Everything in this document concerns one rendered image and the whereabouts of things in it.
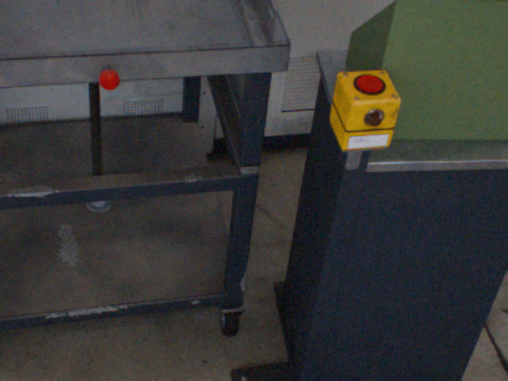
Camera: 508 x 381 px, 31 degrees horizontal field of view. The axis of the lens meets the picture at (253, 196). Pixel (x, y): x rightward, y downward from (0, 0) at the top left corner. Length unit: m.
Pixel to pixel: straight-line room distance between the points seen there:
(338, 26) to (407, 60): 0.97
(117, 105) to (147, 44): 0.92
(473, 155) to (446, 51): 0.20
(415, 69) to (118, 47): 0.48
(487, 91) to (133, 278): 0.91
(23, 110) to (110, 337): 0.65
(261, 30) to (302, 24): 0.80
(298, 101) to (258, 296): 0.59
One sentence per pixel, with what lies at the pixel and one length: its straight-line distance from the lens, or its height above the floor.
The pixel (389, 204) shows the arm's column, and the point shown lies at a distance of 1.61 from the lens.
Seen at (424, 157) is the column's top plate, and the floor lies 0.75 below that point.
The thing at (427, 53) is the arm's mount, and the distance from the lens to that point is 1.47.
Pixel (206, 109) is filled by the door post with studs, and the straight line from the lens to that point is 2.52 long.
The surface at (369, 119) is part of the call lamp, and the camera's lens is 1.40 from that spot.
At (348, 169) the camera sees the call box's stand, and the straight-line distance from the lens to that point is 1.51.
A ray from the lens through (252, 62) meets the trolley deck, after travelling 1.58.
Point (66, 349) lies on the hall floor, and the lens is 2.16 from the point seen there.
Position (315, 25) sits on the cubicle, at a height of 0.43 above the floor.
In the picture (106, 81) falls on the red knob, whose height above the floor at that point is 0.83.
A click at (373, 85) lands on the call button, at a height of 0.91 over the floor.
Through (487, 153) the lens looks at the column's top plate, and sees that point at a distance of 1.60.
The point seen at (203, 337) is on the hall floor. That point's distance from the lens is 2.18.
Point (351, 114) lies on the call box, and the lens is 1.40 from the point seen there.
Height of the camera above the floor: 1.73
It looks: 44 degrees down
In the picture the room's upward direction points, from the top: 7 degrees clockwise
